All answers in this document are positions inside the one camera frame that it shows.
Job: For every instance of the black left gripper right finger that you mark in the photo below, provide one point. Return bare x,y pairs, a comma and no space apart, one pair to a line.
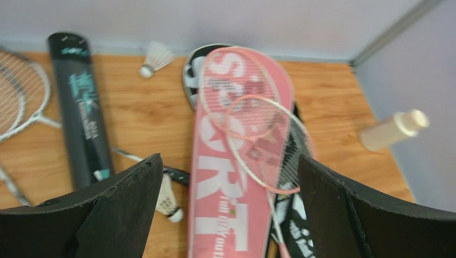
350,219

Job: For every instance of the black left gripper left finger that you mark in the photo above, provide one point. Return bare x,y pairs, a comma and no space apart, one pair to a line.
110,218

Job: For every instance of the shuttlecock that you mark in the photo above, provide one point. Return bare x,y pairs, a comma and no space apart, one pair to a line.
157,56
166,203

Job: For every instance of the black racket cover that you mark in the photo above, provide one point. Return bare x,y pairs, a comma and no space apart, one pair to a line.
294,221

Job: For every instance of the cream bottle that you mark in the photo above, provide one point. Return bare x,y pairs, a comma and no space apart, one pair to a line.
399,127

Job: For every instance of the pink racket lower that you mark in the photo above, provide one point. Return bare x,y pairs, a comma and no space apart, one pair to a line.
267,139

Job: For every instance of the pink racket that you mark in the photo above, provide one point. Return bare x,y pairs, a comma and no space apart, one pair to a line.
235,91
267,139

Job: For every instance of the pink racket cover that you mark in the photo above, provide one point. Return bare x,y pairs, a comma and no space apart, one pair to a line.
228,215

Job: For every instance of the white silver racket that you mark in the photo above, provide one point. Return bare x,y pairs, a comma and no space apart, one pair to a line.
25,93

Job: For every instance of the black shuttlecock tube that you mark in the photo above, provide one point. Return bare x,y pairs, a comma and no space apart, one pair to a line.
81,113

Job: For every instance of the pink racket upper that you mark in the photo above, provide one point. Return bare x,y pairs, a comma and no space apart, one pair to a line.
235,91

